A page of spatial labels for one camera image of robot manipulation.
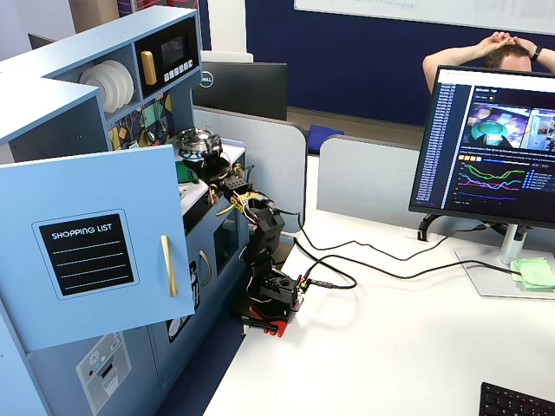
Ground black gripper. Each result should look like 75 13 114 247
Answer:
184 148 232 184

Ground red arm base clamp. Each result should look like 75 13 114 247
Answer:
229 302 297 340

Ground man's left forearm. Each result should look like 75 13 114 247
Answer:
525 42 555 75

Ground man's right hand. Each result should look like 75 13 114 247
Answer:
480 30 511 55

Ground man's left hand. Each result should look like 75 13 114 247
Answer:
503 32 532 52

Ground silver toy pot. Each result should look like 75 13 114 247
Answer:
177 127 218 153

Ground white toy spatula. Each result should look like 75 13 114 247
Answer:
122 113 140 151

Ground grey desk divider panel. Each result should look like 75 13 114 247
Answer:
316 133 428 218
193 106 309 234

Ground black Dell monitor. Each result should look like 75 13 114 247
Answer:
192 61 289 122

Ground white toy plate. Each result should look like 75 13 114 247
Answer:
103 59 136 107
78 64 114 114

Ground blue shopping list door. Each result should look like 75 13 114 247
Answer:
0 144 197 353

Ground white stacked plates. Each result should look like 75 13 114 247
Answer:
93 61 129 112

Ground white monitor back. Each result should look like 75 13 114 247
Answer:
200 50 255 64

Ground black toy microwave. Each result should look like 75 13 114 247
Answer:
134 19 199 100

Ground blue chair seat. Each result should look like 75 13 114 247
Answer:
308 124 346 140

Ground blue toy kitchen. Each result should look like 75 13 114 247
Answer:
0 6 251 416

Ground whiteboard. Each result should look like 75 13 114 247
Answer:
293 0 555 36

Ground computer monitor showing graphs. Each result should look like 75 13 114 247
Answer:
408 64 555 226

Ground silver monitor stand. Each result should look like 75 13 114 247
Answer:
454 223 555 299

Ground man's head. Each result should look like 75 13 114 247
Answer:
483 43 532 73

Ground green sticky notes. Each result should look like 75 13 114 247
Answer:
510 256 555 290

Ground black keyboard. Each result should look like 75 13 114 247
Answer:
479 381 555 416

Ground curved gold cupboard handle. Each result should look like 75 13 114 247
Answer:
198 250 212 287

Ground long gold door handle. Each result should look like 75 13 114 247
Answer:
160 234 178 299

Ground gold microwave handle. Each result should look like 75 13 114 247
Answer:
140 50 158 87

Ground black cable with plug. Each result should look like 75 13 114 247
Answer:
303 254 521 291

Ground black cable to monitor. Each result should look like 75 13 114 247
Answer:
292 211 493 263

